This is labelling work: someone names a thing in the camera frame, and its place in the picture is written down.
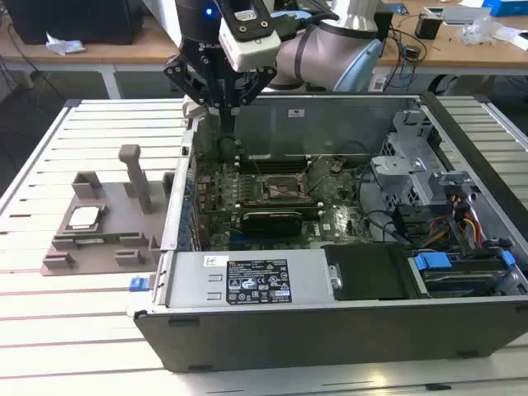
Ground brown-grey parts rack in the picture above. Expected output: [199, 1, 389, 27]
[40, 143, 177, 278]

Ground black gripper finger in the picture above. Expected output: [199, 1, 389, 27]
[163, 53, 229, 134]
[228, 68, 277, 134]

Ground orange yellow power wires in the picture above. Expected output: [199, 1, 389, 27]
[428, 193, 486, 248]

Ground metal drive cage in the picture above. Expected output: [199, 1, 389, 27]
[369, 107, 482, 232]

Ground blue cardboard box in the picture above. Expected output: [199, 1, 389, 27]
[481, 0, 528, 18]

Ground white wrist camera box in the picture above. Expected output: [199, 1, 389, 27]
[217, 18, 282, 72]

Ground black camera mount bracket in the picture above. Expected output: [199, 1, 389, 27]
[220, 0, 274, 36]

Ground silver tray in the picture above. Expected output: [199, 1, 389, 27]
[441, 6, 494, 26]

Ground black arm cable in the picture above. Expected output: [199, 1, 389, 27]
[270, 7, 342, 42]

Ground crumpled white tissue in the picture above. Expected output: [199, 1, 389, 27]
[45, 31, 87, 57]

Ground clear plastic bag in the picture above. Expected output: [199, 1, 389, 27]
[458, 15, 505, 45]

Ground silver CPU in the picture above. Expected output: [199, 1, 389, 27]
[67, 205, 103, 230]

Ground CPU socket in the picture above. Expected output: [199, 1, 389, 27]
[262, 172, 311, 201]

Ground white paper sheet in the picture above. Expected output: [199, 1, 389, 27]
[493, 26, 528, 51]

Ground green RAM stick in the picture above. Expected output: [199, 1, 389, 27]
[238, 200, 322, 212]
[73, 233, 141, 245]

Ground black graphics card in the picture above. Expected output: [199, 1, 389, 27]
[240, 210, 305, 239]

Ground open grey PC case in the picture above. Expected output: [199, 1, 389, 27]
[125, 90, 528, 375]

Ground green motherboard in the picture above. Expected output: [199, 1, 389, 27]
[193, 154, 372, 251]

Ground black plastic shroud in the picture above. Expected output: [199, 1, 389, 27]
[320, 243, 413, 301]

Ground black drive connector block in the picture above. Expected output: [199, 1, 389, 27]
[394, 204, 430, 238]

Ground small black box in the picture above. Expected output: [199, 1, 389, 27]
[414, 12, 443, 41]

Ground black RAM slot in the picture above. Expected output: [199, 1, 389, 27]
[238, 154, 313, 161]
[238, 167, 313, 174]
[238, 159, 313, 165]
[238, 163, 313, 169]

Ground wooden desk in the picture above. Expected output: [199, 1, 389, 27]
[0, 0, 528, 100]

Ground silver power supply with label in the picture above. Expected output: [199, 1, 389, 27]
[164, 249, 335, 309]

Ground hard disk in blue carrier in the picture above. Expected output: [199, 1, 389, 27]
[407, 249, 519, 299]

